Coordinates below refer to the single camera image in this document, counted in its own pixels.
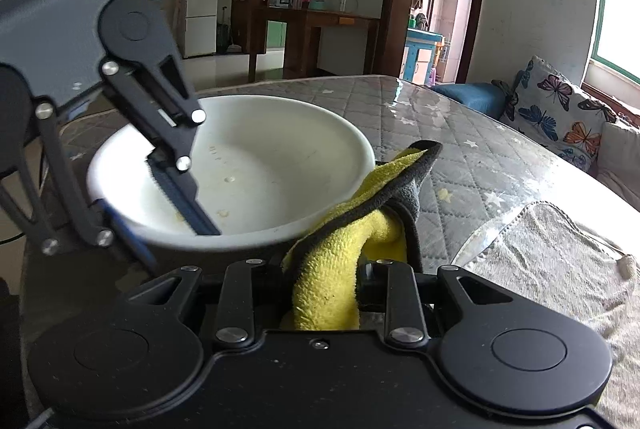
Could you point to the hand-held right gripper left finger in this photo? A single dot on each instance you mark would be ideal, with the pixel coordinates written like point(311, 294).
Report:
point(245, 289)

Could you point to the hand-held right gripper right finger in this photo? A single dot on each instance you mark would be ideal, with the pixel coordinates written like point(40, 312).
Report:
point(400, 294)

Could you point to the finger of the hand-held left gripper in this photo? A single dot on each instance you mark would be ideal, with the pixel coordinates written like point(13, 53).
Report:
point(202, 224)
point(80, 186)

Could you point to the yellow cloth with black edge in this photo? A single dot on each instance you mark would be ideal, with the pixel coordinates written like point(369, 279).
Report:
point(325, 279)

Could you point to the large white bowl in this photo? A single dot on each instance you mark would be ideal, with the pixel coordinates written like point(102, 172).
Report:
point(280, 159)

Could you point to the white fridge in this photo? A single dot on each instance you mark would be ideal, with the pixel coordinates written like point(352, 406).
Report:
point(200, 9)

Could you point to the grey towel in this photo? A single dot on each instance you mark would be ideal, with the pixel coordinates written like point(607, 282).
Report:
point(550, 269)

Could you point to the grey quilted star tablecloth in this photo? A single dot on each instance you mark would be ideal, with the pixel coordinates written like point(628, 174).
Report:
point(450, 149)

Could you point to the blue sofa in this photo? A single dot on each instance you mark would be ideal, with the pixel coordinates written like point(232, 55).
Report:
point(470, 98)

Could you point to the large butterfly print cushion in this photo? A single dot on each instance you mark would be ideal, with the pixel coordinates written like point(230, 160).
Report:
point(550, 109)

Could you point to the dark wooden desk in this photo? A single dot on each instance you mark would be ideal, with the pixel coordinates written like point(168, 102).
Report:
point(320, 16)

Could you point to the blue children's cabinet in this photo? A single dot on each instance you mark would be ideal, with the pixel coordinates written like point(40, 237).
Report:
point(420, 54)

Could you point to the beige cushion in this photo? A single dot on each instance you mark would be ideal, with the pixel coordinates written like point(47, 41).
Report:
point(622, 159)

